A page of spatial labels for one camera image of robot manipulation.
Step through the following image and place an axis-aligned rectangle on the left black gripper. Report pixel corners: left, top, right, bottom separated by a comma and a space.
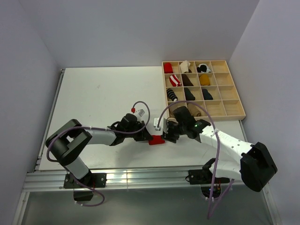
125, 121, 152, 142

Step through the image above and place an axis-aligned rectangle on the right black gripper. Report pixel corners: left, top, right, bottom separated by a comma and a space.
161, 119, 187, 143

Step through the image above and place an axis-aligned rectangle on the red patterned sock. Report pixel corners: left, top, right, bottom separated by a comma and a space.
148, 135, 165, 145

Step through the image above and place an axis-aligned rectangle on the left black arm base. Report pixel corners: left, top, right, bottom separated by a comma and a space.
63, 172, 107, 207

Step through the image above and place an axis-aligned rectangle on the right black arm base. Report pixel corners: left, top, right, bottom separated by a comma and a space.
185, 169, 230, 198

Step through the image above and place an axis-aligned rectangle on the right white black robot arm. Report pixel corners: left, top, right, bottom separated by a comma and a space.
160, 106, 278, 192

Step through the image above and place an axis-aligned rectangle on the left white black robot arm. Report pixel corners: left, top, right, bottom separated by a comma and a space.
45, 113, 153, 187

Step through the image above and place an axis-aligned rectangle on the rolled taupe sock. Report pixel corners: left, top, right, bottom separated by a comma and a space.
168, 104, 180, 117

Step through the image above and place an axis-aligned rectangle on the rolled black white ribbed sock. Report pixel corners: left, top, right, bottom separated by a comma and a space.
166, 89, 178, 102

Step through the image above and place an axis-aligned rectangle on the rolled dark teal sock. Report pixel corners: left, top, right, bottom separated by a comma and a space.
202, 89, 213, 100

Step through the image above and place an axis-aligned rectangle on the rolled dark brown sock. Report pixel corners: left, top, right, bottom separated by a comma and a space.
181, 74, 193, 86

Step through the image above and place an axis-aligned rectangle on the rolled red white striped sock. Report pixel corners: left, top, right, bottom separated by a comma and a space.
169, 74, 182, 87

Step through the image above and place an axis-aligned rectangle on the wooden compartment tray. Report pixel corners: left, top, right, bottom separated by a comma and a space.
162, 60, 246, 121

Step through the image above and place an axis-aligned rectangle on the rolled mustard yellow sock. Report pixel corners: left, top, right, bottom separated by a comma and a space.
199, 74, 210, 86

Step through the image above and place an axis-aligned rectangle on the rolled cream sock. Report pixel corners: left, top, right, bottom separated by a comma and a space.
180, 60, 190, 73

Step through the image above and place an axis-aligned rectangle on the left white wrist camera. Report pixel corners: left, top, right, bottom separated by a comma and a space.
131, 108, 145, 121

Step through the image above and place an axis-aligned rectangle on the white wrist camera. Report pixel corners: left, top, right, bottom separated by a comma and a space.
153, 118, 168, 133
131, 108, 145, 121

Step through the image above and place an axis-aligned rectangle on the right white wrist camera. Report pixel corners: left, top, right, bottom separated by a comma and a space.
153, 118, 168, 133

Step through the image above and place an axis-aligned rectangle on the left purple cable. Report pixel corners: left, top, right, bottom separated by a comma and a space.
46, 101, 151, 207

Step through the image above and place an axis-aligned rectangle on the aluminium frame rail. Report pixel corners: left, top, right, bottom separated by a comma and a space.
22, 150, 269, 193

